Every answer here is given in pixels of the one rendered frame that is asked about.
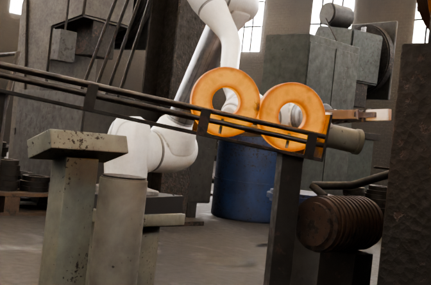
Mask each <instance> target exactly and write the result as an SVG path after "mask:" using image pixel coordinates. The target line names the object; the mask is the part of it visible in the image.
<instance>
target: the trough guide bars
mask: <svg viewBox="0 0 431 285"><path fill-rule="evenodd" d="M0 69H5V70H8V71H13V72H17V73H22V74H28V75H31V76H36V77H40V78H45V79H48V80H54V81H58V82H63V83H68V84H71V85H77V86H80V87H86V88H87V91H86V90H83V89H77V88H74V87H69V86H65V85H60V84H57V83H51V82H46V81H42V80H37V79H34V78H28V77H25V76H19V75H16V74H10V73H5V72H2V71H0V78H2V79H6V80H11V81H15V82H20V83H26V84H29V85H34V86H38V87H43V88H47V89H53V90H56V91H61V92H66V93H70V94H75V95H79V96H84V97H85V102H84V106H83V110H84V111H87V112H93V111H94V105H95V102H96V99H98V100H102V101H107V102H111V103H116V104H120V105H125V106H129V107H134V108H139V109H143V110H148V111H152V112H158V113H161V114H166V115H170V116H175V117H180V118H184V119H190V120H193V121H194V123H193V127H192V130H194V131H197V132H196V135H200V136H203V137H206V135H207V130H208V124H209V123H211V124H215V125H220V126H225V127H229V128H234V129H238V130H243V131H245V132H248V133H251V134H257V135H266V136H270V137H276V138H279V139H284V140H288V141H293V142H296V143H302V144H305V149H303V150H299V151H295V153H300V154H304V156H303V158H305V159H310V160H313V156H314V151H315V147H320V148H323V146H324V143H323V142H318V141H317V138H320V139H325V137H326V134H322V133H319V132H313V131H310V130H304V129H301V128H296V127H292V126H287V125H282V124H278V123H273V122H270V121H264V120H261V119H255V118H252V117H247V116H242V115H238V114H233V113H229V112H224V111H221V110H216V109H212V108H206V107H201V106H198V105H193V104H189V103H184V102H181V101H175V100H172V99H167V98H161V97H158V96H152V95H149V94H144V93H140V92H135V91H130V90H126V89H121V88H118V87H112V86H109V85H103V84H100V83H95V82H90V81H86V80H81V79H77V78H72V77H69V76H64V75H60V74H55V73H49V72H46V71H41V70H37V69H32V68H29V67H23V66H20V65H15V64H9V63H6V62H0ZM97 91H103V92H109V93H112V94H118V95H121V96H126V97H130V98H135V99H141V100H144V101H149V102H153V103H158V104H161V105H167V106H170V107H176V108H181V109H184V110H190V111H191V110H195V111H199V112H201V113H200V116H199V115H196V114H191V113H187V112H182V111H179V110H173V109H170V108H164V107H159V106H155V105H150V104H147V103H141V102H138V101H132V100H129V99H124V98H118V97H115V96H109V95H106V94H101V93H97ZM211 114H213V115H217V116H222V117H227V118H230V119H236V120H239V121H245V122H248V123H253V125H262V126H268V127H271V128H276V129H280V130H285V131H288V132H294V133H297V134H303V135H307V138H306V139H304V138H301V137H295V136H291V135H286V134H281V133H277V132H272V131H269V130H263V129H259V128H254V127H251V126H246V125H240V124H237V123H231V122H228V121H222V120H219V119H214V118H210V115H211ZM195 120H197V121H199V122H198V124H197V122H196V121H195Z"/></svg>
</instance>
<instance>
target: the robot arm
mask: <svg viewBox="0 0 431 285"><path fill-rule="evenodd" d="M187 1H188V2H189V4H190V6H191V7H192V9H193V10H194V11H195V12H196V13H197V15H198V16H199V17H200V19H201V20H202V21H203V22H204V23H205V24H206V26H205V29H204V31H203V33H202V36H201V38H200V40H199V42H198V45H197V47H196V50H195V52H194V54H193V57H192V59H191V61H190V64H189V66H188V68H187V71H186V73H185V76H184V78H183V80H182V83H181V85H180V88H179V89H178V92H177V94H176V97H175V99H174V100H175V101H181V102H184V103H189V104H190V94H191V91H192V88H193V86H194V84H195V83H196V82H197V80H198V79H199V78H200V77H201V76H202V75H203V74H205V73H206V72H208V71H210V70H212V69H215V68H218V66H219V64H220V63H221V67H234V68H237V69H239V61H240V55H241V40H240V37H239V33H238V32H239V30H240V29H241V28H242V27H243V26H244V25H245V24H246V23H247V22H249V21H251V20H252V19H253V18H254V17H255V16H256V15H257V13H258V10H259V0H187ZM223 90H224V93H225V96H226V101H225V104H224V105H223V107H222V109H221V111H224V112H229V113H234V112H235V110H236V109H237V105H238V99H237V96H236V94H235V93H234V91H232V90H231V89H228V88H223ZM323 105H324V108H325V115H329V114H331V115H332V122H331V123H332V124H334V123H335V124H342V123H355V122H363V123H365V122H366V121H369V122H371V121H390V120H391V109H373V110H371V109H370V108H368V109H367V110H359V109H357V110H336V109H332V108H331V106H330V105H328V104H323ZM278 117H279V122H280V124H282V125H287V126H292V127H296V128H298V127H299V126H300V124H301V122H302V120H303V114H302V111H301V109H300V108H299V106H297V105H295V104H293V103H288V104H286V105H284V106H283V107H282V108H281V110H280V112H279V116H278ZM157 123H162V124H165V125H171V126H176V127H180V128H185V129H189V130H192V127H193V123H194V121H193V120H190V119H184V118H180V117H175V116H170V115H163V116H162V117H160V118H159V120H158V121H157ZM108 134H112V135H125V136H126V137H127V142H128V153H127V154H126V155H123V156H120V157H118V158H116V159H113V160H110V161H108V162H106V163H104V173H117V174H125V175H135V176H140V177H145V178H146V180H147V175H148V173H149V172H154V173H172V172H177V171H181V170H183V169H185V168H187V167H189V166H190V165H191V164H192V163H193V162H194V161H195V160H196V157H197V155H198V144H197V141H196V135H193V134H187V133H184V132H178V131H175V130H170V129H166V128H160V127H157V126H153V127H152V128H151V129H150V126H149V125H146V124H142V123H137V122H133V121H128V120H124V119H119V118H116V120H115V121H113V123H112V124H111V126H110V128H109V131H108Z"/></svg>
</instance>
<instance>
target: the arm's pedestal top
mask: <svg viewBox="0 0 431 285"><path fill-rule="evenodd" d="M95 217H96V209H95V208H93V215H92V221H93V222H95ZM184 223H185V214H182V213H175V214H145V215H144V223H143V227H154V226H169V225H184Z"/></svg>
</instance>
